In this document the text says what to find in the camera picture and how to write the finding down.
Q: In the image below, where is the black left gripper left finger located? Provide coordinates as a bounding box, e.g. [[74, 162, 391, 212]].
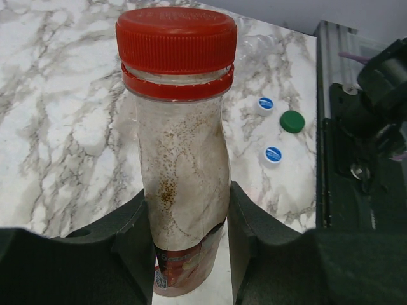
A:
[[1, 198, 153, 304]]

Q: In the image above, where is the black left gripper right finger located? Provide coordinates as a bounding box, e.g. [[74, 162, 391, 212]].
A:
[[228, 183, 406, 304]]

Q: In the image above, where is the clear bottle red label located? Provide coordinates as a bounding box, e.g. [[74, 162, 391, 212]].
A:
[[122, 66, 233, 297]]

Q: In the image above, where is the clear plastic bottle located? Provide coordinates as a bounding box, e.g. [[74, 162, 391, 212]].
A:
[[233, 17, 296, 66]]

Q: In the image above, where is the red bottle cap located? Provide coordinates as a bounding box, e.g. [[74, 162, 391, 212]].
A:
[[116, 7, 237, 75]]

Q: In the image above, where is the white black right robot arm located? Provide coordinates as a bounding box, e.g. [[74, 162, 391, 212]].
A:
[[338, 38, 406, 161]]

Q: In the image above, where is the green bottle cap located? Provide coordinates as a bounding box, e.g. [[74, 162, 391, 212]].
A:
[[279, 110, 305, 134]]

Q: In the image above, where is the blue white cap left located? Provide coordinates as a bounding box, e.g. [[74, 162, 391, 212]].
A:
[[262, 146, 282, 165]]

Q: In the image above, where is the blue white cap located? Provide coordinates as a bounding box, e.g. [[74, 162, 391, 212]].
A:
[[255, 97, 274, 116], [262, 146, 282, 165]]

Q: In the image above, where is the blue white cap right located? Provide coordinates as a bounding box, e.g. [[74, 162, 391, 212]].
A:
[[255, 97, 274, 116]]

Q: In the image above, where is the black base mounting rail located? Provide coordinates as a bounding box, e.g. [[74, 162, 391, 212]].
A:
[[319, 83, 406, 233]]

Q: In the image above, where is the aluminium extrusion rail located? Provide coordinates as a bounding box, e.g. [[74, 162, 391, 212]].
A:
[[315, 20, 376, 229]]

